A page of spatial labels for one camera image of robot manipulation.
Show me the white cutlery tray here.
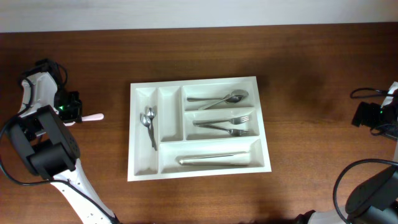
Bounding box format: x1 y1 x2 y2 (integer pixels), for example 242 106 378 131
127 77 271 181

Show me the metal chopstick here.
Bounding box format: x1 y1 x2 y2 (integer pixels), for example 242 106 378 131
175 152 249 161
178 159 250 166

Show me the black left camera cable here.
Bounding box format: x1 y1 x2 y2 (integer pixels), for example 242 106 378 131
0 60 121 224

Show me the small metal spoon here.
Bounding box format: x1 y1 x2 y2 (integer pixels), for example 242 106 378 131
140 113 157 151
146 107 157 150

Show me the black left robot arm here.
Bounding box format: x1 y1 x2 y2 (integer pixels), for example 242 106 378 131
1 59 119 223

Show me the pink plastic knife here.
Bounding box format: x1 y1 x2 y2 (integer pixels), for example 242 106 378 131
64 113 104 126

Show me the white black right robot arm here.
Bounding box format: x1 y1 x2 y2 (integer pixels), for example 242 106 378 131
293 88 397 224

